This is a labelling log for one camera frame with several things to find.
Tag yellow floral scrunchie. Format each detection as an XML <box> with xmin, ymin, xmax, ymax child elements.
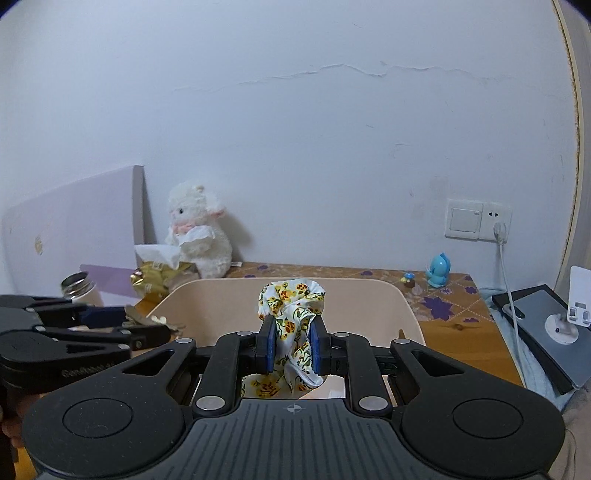
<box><xmin>242</xmin><ymin>278</ymin><xmax>325</xmax><ymax>399</ymax></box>

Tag white thermos bottle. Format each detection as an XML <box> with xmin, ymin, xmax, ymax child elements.
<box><xmin>60</xmin><ymin>271</ymin><xmax>103</xmax><ymax>307</ymax></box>

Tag beige plastic storage basket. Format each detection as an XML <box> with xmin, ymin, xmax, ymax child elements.
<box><xmin>148</xmin><ymin>278</ymin><xmax>424</xmax><ymax>399</ymax></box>

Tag gold tissue pack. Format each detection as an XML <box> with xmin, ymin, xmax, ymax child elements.
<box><xmin>130</xmin><ymin>244</ymin><xmax>199</xmax><ymax>302</ymax></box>

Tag pink headboard panel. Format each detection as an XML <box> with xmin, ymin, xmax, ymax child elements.
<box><xmin>1</xmin><ymin>165</ymin><xmax>151</xmax><ymax>298</ymax></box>

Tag small mushroom figurine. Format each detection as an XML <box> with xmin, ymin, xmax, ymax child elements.
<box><xmin>401</xmin><ymin>272</ymin><xmax>416</xmax><ymax>288</ymax></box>

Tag white plush lamb toy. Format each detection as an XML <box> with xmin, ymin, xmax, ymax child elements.
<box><xmin>165</xmin><ymin>182</ymin><xmax>232</xmax><ymax>279</ymax></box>

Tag floral table mat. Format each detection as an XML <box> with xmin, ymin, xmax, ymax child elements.
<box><xmin>228</xmin><ymin>262</ymin><xmax>493</xmax><ymax>325</ymax></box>

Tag blue cartoon figurine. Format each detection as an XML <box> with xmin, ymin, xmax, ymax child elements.
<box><xmin>426</xmin><ymin>252</ymin><xmax>451</xmax><ymax>289</ymax></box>

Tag grey laptop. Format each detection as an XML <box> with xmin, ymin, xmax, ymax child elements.
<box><xmin>492</xmin><ymin>284</ymin><xmax>590</xmax><ymax>394</ymax></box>

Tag white phone stand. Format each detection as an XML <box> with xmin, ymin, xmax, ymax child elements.
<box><xmin>545</xmin><ymin>266</ymin><xmax>591</xmax><ymax>345</ymax></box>

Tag beige cloth garment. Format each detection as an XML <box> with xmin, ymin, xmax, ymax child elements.
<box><xmin>550</xmin><ymin>397</ymin><xmax>591</xmax><ymax>480</ymax></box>

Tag white wall switch socket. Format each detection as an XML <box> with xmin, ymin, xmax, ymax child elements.
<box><xmin>445</xmin><ymin>199</ymin><xmax>513</xmax><ymax>242</ymax></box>

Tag white plug and cable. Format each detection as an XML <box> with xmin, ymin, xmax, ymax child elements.
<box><xmin>493</xmin><ymin>221</ymin><xmax>525</xmax><ymax>333</ymax></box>

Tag white door frame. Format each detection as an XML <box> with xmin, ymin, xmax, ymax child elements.
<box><xmin>553</xmin><ymin>1</ymin><xmax>590</xmax><ymax>299</ymax></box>

